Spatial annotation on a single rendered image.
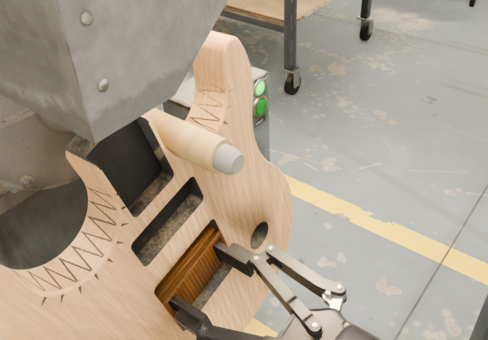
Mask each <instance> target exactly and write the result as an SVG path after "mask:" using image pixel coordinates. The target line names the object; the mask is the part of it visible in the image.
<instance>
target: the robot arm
mask: <svg viewBox="0 0 488 340"><path fill-rule="evenodd" d="M213 249H214V251H215V252H216V255H217V256H218V258H219V259H220V260H222V261H223V262H225V263H227V264H228V265H230V266H231V267H234V268H235V269H236V270H239V271H240V272H242V273H243V274H245V275H247V276H248V277H250V278H251V277H252V275H253V274H254V271H253V270H255V271H256V274H257V275H258V276H259V277H260V278H261V279H262V280H263V281H264V283H265V284H266V285H267V287H268V288H269V289H270V291H271V292H272V293H273V294H274V295H275V296H276V297H277V299H278V300H279V301H280V303H281V304H282V305H283V306H284V308H286V310H287V311H288V312H289V314H290V317H289V318H288V321H287V324H286V326H285V327H284V328H283V329H282V330H281V331H280V332H279V333H278V335H277V336H276V337H273V336H258V335H255V334H251V333H245V332H242V331H236V330H232V329H228V328H222V327H219V326H215V325H213V324H212V323H211V321H210V319H209V318H208V316H207V314H205V313H203V312H201V311H200V310H199V309H197V308H195V307H194V306H192V305H191V304H189V303H187V302H186V301H184V300H183V299H180V298H179V297H178V296H176V295H175V294H174V295H173V297H172V298H171V299H170V301H169V302H168V303H169V304H170V306H171V307H172V309H174V310H175V311H177V314H176V315H175V318H176V320H177V321H178V323H179V324H180V326H181V327H183V328H185V329H186V330H188V331H189V332H190V333H192V334H194V335H195V336H197V338H196V340H381V339H379V338H378V337H376V336H374V335H372V334H371V333H369V332H367V331H365V330H364V329H362V328H360V327H358V326H357V325H355V324H353V323H350V322H349V321H347V320H346V319H345V318H344V316H343V315H342V314H341V308H342V306H343V304H344V303H345V302H346V300H347V295H346V286H345V285H344V284H343V283H341V282H338V281H334V280H329V279H327V278H324V277H323V276H321V275H319V274H318V273H316V272H315V271H314V270H312V269H310V268H309V267H307V266H306V265H305V264H303V263H301V262H300V261H299V260H297V259H295V258H294V257H292V256H291V255H289V254H287V253H286V252H284V251H283V250H282V249H280V248H278V247H277V246H276V245H274V244H269V245H267V246H266V248H265V250H264V251H262V252H261V253H258V254H255V253H253V252H252V251H249V250H248V249H246V248H243V247H242V246H241V245H239V244H237V243H232V245H231V246H230V247H228V246H226V245H224V244H222V243H220V242H219V241H216V242H215V243H214V245H213ZM271 264H272V265H274V266H275V267H276V268H278V269H279V270H281V271H283V272H284V273H285V274H286V275H288V276H290V277H291V278H293V279H294V280H295V281H297V282H298V283H300V284H301V285H303V286H304V287H305V288H307V289H309V290H310V291H311V292H313V293H314V294H316V295H318V296H319V297H321V298H323V301H324V303H325V304H326V305H328V306H329V307H330V308H322V309H308V308H307V307H306V306H305V305H304V303H303V302H302V301H301V300H300V299H299V298H298V297H297V296H295V294H294V293H293V292H292V291H291V290H290V289H289V287H287V286H286V284H285V283H284V282H283V281H282V279H281V278H280V277H279V276H278V275H277V273H276V272H275V271H274V270H273V269H272V268H271V267H270V265H271Z"/></svg>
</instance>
